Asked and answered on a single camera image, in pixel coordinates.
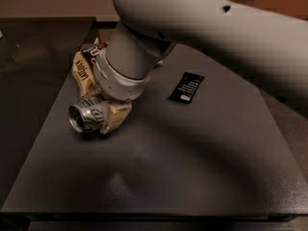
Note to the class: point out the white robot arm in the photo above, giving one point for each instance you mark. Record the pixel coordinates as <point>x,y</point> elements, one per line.
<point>268,49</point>

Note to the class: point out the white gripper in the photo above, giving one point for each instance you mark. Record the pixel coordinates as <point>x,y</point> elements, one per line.
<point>119,87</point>

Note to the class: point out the brown cream chip bag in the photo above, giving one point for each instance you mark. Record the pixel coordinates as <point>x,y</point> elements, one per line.
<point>82,68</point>

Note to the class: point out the silver green 7up can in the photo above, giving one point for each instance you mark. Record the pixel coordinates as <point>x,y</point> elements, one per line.
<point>87,115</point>

